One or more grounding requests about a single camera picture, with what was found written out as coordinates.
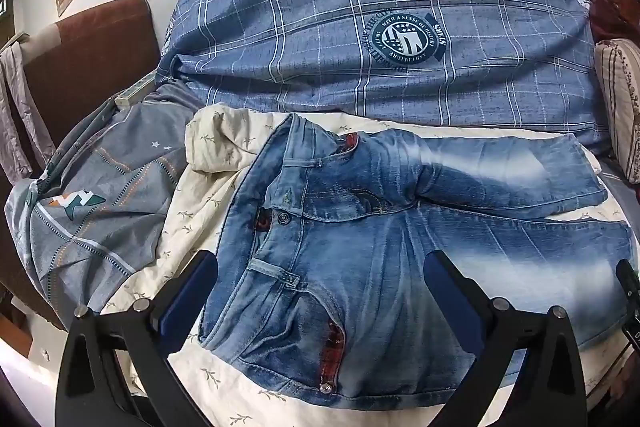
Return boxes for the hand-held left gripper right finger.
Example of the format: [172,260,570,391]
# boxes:
[422,250,588,427]

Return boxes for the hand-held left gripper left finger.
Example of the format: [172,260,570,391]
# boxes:
[56,250,218,427]

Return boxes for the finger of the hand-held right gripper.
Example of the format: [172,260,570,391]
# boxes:
[616,259,640,309]

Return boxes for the blue denim pants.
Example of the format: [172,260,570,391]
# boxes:
[197,113,640,398]

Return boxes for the grey-blue star bed sheet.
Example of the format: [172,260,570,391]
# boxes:
[597,154,640,228]

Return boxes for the cream leaf-print blanket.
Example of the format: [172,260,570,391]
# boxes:
[102,103,621,427]

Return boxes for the grey star-print quilt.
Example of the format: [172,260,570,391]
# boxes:
[4,79,201,330]

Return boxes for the striped floral pillow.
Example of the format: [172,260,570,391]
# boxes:
[594,38,640,185]

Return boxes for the white power strip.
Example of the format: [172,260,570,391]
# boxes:
[114,74,157,110]

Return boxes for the grey hanging cloth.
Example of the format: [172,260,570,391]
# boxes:
[0,39,56,185]

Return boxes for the brown headboard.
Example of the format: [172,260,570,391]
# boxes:
[0,0,161,328]

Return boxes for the dark red cloth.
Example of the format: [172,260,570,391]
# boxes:
[589,0,640,44]

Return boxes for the blue plaid duvet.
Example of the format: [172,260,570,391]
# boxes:
[155,0,608,148]

